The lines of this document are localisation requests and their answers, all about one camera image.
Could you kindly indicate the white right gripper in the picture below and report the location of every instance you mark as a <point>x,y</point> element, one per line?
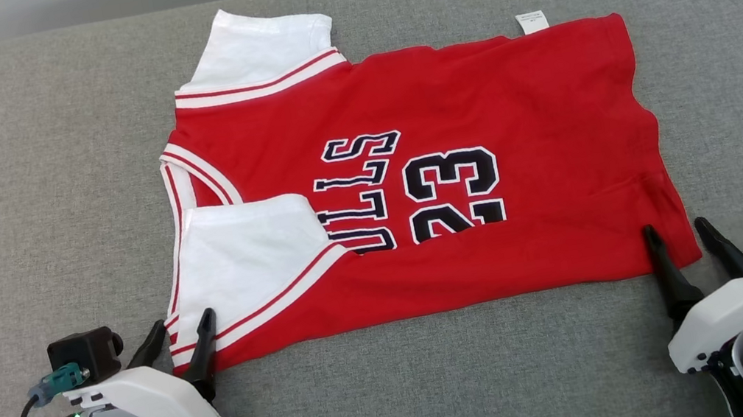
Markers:
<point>723,313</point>

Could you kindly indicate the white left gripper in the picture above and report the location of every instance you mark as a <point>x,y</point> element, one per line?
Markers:
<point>163,402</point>

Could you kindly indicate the red basketball jersey number 23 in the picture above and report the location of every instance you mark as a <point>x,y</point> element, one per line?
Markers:
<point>511,104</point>

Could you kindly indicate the grey fabric sofa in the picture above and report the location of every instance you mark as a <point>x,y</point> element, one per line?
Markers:
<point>445,391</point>

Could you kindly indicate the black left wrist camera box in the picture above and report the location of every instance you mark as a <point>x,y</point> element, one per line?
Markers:
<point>85,354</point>

